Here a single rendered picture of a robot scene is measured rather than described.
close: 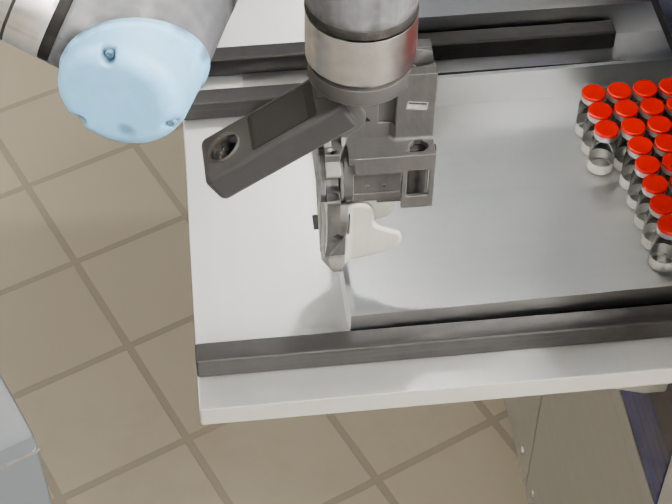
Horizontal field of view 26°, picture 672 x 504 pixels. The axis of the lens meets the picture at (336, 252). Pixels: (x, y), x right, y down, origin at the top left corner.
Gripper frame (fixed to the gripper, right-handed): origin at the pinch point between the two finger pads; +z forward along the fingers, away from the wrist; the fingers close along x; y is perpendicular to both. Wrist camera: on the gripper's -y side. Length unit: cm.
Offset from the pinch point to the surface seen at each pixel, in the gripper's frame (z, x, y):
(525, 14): 0.1, 28.0, 21.2
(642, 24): 2.1, 28.0, 32.5
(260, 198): 3.4, 10.2, -4.5
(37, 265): 92, 85, -37
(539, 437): 67, 27, 30
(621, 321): 1.1, -7.7, 21.6
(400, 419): 91, 49, 17
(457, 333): 1.3, -7.5, 9.1
